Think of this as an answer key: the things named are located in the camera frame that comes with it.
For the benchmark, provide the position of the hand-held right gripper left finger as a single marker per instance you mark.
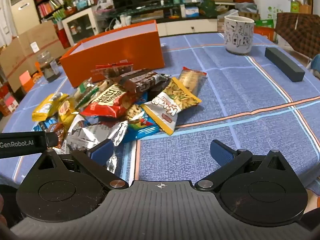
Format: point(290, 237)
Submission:
point(102, 151)

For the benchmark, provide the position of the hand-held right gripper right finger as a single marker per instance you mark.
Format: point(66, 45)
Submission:
point(221, 152)

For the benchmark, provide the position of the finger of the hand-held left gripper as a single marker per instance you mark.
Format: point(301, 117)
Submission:
point(52, 139)

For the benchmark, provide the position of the blue cookie packet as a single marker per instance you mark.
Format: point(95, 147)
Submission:
point(143, 127)

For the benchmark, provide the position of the clear chocolate chip cookie packet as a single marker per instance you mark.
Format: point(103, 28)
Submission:
point(133, 111)

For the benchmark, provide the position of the green striped cookie packet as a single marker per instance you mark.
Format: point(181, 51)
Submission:
point(86, 91)

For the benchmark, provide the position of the biscuit packet red ends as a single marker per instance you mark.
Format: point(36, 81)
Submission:
point(193, 80)

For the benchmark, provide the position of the orange cardboard box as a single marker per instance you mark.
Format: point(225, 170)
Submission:
point(120, 47)

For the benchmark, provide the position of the small blue snack packet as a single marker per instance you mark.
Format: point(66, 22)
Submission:
point(51, 127)

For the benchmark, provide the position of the silver foil snack packet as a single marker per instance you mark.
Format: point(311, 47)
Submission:
point(92, 135)

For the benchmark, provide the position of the yellow chips packet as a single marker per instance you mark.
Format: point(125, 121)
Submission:
point(66, 110)

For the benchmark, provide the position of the red snack packet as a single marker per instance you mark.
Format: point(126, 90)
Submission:
point(112, 102)

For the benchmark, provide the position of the small orange box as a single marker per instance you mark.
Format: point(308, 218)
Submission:
point(27, 81)

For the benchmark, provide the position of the glass jar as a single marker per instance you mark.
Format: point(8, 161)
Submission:
point(48, 67)

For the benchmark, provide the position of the yellow white noodle snack packet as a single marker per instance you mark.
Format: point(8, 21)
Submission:
point(172, 97)

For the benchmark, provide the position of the brown cake packet red edge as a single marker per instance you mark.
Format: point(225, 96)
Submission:
point(112, 71)

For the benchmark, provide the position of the dark brown chocolate bar packet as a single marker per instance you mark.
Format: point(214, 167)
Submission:
point(145, 80)

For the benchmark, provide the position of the large cardboard box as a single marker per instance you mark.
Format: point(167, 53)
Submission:
point(27, 47)

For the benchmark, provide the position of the black rectangular block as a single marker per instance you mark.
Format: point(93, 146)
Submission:
point(285, 63)

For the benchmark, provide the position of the white glass door cabinet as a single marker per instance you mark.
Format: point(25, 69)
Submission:
point(80, 26)

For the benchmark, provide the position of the white striped packet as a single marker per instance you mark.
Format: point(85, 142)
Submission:
point(238, 33)

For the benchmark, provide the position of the white television stand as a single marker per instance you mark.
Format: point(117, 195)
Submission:
point(180, 22)

